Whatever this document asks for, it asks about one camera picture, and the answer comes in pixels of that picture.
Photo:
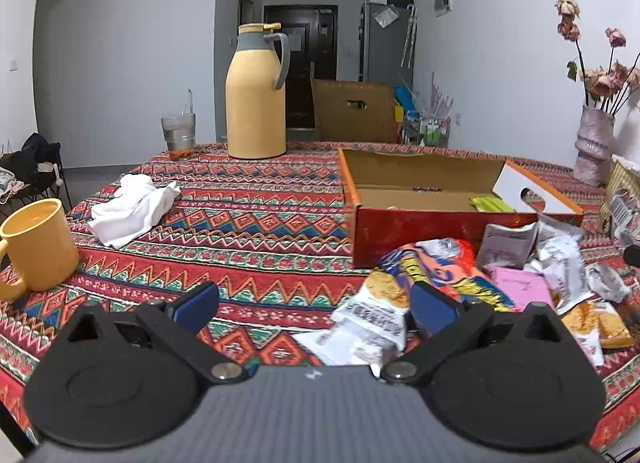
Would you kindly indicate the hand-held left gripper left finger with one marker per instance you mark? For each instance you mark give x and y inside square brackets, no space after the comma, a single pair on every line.
[197,305]

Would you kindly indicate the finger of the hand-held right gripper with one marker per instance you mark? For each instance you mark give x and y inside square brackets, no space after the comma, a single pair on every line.
[632,255]

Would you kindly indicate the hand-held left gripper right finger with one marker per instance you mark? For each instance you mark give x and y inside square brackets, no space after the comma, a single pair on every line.
[432,310]

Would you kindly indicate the white cracker packet black label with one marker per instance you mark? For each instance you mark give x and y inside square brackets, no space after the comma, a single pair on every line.
[375,308]

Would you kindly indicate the large white snack packet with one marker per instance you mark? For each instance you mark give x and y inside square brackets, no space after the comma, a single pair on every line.
[562,268]

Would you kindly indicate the orange cracker packet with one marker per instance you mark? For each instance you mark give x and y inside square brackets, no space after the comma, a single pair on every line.
[607,325]

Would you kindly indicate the red cardboard box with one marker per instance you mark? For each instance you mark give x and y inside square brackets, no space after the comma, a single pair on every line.
[400,238]

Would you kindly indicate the pink snack packet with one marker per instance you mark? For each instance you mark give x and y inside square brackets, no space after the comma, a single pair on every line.
[522,285]

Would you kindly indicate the green snack packet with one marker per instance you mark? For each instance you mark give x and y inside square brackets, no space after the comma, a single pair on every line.
[492,204]

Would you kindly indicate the clear storage jar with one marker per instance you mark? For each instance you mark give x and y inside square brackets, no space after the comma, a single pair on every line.
[622,203]

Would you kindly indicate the patterned red tablecloth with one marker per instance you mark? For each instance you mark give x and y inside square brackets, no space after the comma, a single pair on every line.
[250,223]

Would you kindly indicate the white cloth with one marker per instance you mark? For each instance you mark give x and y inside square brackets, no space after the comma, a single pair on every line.
[130,213]

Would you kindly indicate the pink textured vase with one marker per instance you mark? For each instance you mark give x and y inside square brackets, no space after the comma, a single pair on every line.
[592,143]

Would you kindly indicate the yellow mug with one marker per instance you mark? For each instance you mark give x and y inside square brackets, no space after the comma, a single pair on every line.
[42,253]

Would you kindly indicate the glass cup with straw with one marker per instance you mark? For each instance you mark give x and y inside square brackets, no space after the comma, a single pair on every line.
[178,135]

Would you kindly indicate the dried pink flowers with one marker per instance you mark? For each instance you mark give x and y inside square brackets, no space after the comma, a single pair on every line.
[600,80]

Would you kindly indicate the brown cardboard box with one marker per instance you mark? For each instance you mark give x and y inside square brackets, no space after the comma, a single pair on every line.
[340,123]

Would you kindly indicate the yellow thermos jug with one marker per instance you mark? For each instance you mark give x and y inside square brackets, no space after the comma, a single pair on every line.
[255,103]

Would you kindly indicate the purple dried grass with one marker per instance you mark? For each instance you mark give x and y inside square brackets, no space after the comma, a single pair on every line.
[440,98]

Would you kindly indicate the blue plastic items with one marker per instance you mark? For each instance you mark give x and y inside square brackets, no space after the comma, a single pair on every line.
[405,98]

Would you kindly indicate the black chair with clothes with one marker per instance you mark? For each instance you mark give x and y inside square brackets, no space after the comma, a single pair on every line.
[30,153]

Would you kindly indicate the dark door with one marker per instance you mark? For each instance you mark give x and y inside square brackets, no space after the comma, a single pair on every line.
[300,73]

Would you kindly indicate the grey refrigerator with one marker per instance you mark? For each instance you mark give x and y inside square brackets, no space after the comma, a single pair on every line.
[385,53]

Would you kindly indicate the white folded umbrella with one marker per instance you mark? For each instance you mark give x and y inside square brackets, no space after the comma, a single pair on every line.
[410,33]

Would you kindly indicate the clear plastic bag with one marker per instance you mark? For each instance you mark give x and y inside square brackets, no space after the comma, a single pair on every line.
[385,17]

